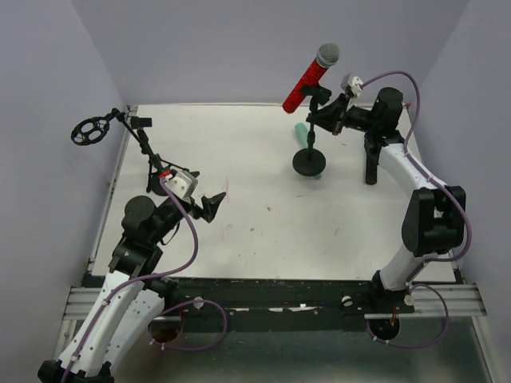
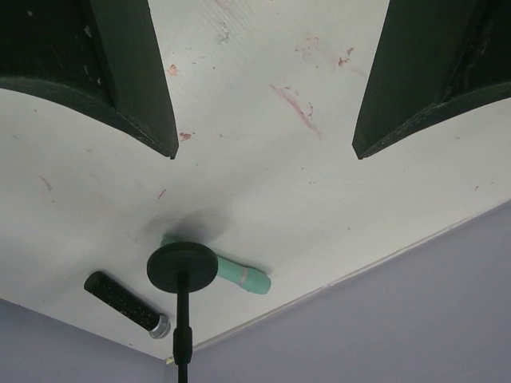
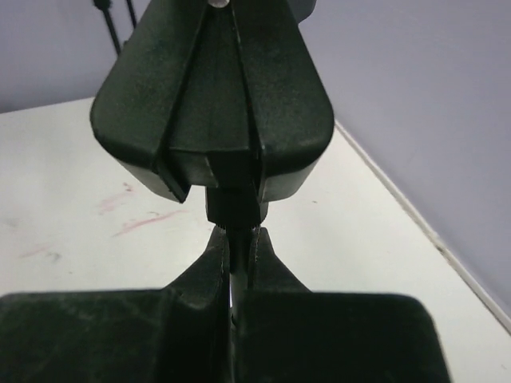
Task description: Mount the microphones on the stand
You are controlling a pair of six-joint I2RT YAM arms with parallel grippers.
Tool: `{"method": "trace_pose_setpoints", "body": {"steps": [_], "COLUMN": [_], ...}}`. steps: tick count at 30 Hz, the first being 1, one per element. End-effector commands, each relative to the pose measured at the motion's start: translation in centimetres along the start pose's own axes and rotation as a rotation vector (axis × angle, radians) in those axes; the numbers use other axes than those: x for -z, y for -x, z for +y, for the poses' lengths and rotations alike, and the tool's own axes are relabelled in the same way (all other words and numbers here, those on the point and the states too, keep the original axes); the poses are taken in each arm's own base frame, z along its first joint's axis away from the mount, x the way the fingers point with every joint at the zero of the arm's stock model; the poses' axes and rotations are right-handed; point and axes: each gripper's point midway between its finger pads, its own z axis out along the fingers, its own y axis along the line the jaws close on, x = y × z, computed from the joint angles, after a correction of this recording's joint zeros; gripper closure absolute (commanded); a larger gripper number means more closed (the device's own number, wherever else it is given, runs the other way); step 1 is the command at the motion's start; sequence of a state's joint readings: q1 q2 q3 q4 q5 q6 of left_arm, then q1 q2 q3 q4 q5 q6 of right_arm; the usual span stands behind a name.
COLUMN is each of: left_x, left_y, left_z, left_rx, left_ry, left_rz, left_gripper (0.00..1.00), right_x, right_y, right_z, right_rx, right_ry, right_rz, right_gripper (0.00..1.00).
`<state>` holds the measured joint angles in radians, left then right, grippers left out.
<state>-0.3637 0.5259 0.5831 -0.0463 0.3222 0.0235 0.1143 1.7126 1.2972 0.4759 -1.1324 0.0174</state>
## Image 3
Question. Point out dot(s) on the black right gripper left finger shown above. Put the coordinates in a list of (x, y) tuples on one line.
[(178, 333)]

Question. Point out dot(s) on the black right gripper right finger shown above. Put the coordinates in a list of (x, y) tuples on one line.
[(288, 333)]

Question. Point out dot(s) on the tall black tripod mic stand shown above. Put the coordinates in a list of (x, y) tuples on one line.
[(104, 6)]

